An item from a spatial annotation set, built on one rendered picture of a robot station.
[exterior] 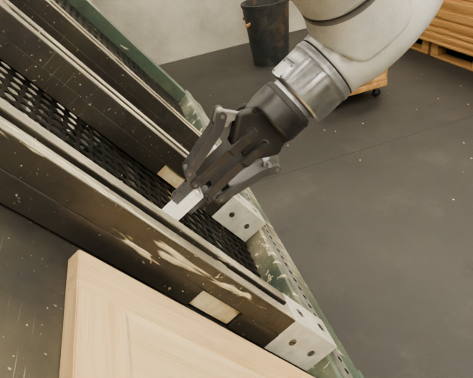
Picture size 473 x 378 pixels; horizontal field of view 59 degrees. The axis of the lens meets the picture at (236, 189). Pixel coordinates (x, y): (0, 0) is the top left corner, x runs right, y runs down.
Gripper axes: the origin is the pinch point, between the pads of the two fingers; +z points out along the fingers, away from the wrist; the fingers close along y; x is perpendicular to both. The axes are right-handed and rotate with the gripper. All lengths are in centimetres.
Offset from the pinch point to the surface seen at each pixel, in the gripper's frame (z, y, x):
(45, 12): 4, 24, -60
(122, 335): 6.5, 5.6, 19.7
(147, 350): 6.8, 2.2, 19.9
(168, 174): 6.9, -10.0, -29.5
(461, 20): -188, -218, -272
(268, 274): 7.0, -38.0, -16.2
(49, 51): 2.5, 21.5, -29.2
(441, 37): -177, -235, -293
